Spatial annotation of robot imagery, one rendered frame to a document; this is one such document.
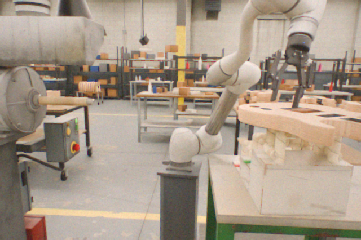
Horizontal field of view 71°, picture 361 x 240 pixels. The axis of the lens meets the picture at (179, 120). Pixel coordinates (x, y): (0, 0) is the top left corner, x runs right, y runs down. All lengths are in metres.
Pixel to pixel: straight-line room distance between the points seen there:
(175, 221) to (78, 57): 1.35
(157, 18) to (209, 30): 2.37
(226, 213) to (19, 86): 0.84
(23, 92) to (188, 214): 1.25
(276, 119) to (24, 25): 0.80
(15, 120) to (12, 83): 0.13
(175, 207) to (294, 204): 1.06
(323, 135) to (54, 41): 0.79
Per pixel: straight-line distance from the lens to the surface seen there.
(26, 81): 1.11
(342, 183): 0.95
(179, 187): 1.75
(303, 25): 0.97
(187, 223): 1.87
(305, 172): 0.88
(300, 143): 1.04
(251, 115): 0.82
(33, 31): 0.93
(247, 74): 1.44
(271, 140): 0.91
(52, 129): 1.34
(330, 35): 13.42
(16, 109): 1.07
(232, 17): 12.26
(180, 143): 1.69
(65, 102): 1.05
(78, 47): 0.86
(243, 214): 0.89
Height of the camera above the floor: 1.38
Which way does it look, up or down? 12 degrees down
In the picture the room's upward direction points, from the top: 1 degrees clockwise
